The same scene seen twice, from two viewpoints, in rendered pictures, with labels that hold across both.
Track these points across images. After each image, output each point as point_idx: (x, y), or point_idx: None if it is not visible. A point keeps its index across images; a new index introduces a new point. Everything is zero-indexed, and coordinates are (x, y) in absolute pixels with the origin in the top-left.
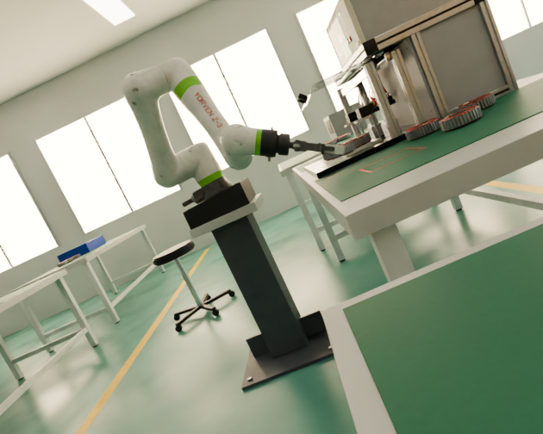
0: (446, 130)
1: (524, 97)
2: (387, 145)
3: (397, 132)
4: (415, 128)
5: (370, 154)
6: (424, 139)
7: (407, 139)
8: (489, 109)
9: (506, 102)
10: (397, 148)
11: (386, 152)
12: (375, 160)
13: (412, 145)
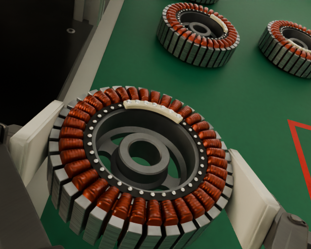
0: (305, 76)
1: (278, 11)
2: (86, 47)
3: (102, 7)
4: (228, 44)
5: (67, 89)
6: (260, 81)
7: (133, 40)
8: (243, 12)
9: (241, 0)
10: (220, 101)
11: (206, 116)
12: (268, 172)
13: (275, 105)
